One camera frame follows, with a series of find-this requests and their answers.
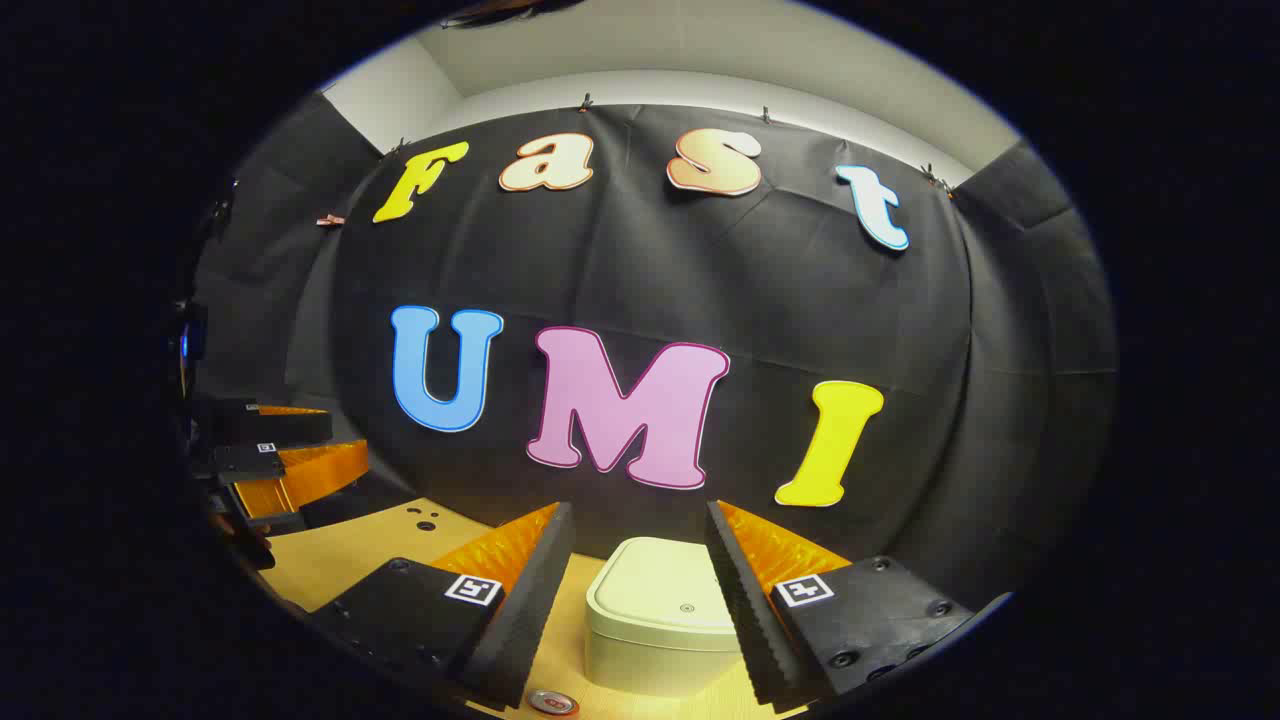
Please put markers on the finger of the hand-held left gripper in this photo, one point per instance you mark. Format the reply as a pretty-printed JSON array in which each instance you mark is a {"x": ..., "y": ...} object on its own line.
[
  {"x": 310, "y": 475},
  {"x": 270, "y": 428}
]

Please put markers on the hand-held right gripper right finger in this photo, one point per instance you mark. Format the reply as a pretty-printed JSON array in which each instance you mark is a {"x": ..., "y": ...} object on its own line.
[{"x": 745, "y": 610}]

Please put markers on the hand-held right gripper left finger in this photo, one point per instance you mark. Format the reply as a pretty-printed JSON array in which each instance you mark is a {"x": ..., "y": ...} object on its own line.
[{"x": 535, "y": 600}]

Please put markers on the green desktop garbage bin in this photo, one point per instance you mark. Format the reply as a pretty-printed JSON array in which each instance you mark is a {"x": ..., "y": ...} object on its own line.
[{"x": 660, "y": 610}]

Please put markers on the silver pop can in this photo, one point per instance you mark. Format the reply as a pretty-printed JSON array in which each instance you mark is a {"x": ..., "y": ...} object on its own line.
[{"x": 553, "y": 703}]

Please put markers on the black backdrop cloth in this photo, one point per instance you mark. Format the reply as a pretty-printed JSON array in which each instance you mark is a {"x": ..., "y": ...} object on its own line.
[{"x": 620, "y": 270}]

